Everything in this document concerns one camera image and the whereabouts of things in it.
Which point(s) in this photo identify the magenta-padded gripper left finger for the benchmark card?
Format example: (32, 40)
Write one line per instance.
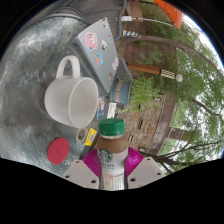
(81, 173)

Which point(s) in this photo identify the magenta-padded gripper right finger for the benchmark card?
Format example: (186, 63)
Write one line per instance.
(146, 171)

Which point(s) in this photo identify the green-capped coffee drink bottle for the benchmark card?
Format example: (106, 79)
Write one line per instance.
(112, 156)

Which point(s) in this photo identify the flat round red coaster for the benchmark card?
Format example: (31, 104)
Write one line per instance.
(58, 150)

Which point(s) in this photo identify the yellow sticker card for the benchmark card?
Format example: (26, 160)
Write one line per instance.
(90, 136)

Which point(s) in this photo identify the dark-trunked branching tree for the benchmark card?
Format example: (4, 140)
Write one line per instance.
(186, 151)

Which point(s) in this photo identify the white sticker sheet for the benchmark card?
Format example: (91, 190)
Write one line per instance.
(111, 110)

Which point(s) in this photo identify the white ceramic mug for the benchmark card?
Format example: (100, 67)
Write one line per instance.
(60, 98)

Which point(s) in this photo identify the green plant in blue pot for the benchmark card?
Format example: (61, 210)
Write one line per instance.
(120, 91)

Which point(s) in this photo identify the grey wicker patio chair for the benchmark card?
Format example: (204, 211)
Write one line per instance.
(103, 10)
(124, 70)

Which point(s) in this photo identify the slender leaning tree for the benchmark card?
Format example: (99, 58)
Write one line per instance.
(160, 40)

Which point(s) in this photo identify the silver laptop with stickers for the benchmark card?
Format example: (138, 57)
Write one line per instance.
(98, 40)

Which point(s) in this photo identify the blue and yellow striped cone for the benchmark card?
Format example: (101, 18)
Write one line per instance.
(131, 34)

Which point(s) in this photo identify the orange patio umbrella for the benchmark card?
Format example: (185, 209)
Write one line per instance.
(170, 11)

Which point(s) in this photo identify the globe-topped lamp post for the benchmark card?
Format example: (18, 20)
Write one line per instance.
(146, 69)

